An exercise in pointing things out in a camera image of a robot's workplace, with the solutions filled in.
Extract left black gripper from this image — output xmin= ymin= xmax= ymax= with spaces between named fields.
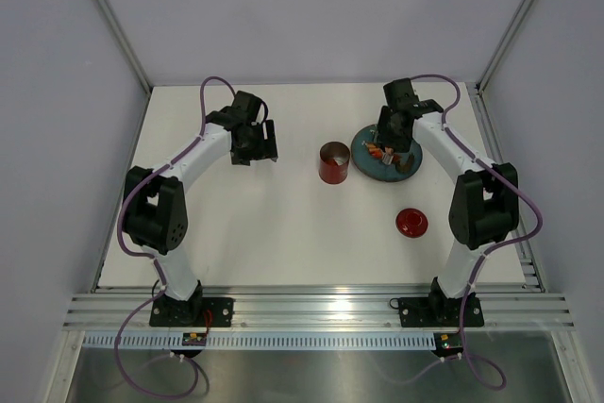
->
xmin=231 ymin=120 xmax=276 ymax=166

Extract metal tongs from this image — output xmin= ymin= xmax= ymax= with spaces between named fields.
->
xmin=381 ymin=147 xmax=398 ymax=165

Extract red metal can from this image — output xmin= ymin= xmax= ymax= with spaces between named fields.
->
xmin=319 ymin=142 xmax=351 ymax=185

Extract dark green eggplant piece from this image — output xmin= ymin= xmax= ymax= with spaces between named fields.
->
xmin=395 ymin=155 xmax=415 ymax=174

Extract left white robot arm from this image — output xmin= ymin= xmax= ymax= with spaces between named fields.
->
xmin=117 ymin=91 xmax=278 ymax=326

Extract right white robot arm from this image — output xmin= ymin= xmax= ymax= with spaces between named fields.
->
xmin=377 ymin=78 xmax=519 ymax=327

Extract orange shrimp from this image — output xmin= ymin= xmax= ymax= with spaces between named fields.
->
xmin=366 ymin=143 xmax=383 ymax=160

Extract blue ceramic plate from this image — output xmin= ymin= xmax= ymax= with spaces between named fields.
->
xmin=350 ymin=125 xmax=423 ymax=183

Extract red can lid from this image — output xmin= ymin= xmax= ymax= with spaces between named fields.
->
xmin=395 ymin=208 xmax=428 ymax=239

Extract aluminium mounting rail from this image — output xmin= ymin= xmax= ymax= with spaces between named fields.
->
xmin=62 ymin=285 xmax=575 ymax=331

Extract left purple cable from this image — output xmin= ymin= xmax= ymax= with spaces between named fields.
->
xmin=114 ymin=76 xmax=240 ymax=398

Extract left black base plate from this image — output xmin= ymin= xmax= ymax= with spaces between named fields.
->
xmin=149 ymin=296 xmax=234 ymax=327

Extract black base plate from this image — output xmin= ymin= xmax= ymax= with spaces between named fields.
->
xmin=389 ymin=295 xmax=485 ymax=328
xmin=149 ymin=296 xmax=234 ymax=327

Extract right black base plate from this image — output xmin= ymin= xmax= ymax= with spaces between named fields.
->
xmin=389 ymin=295 xmax=485 ymax=328

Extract white slotted cable duct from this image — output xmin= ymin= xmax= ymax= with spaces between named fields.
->
xmin=83 ymin=331 xmax=436 ymax=351

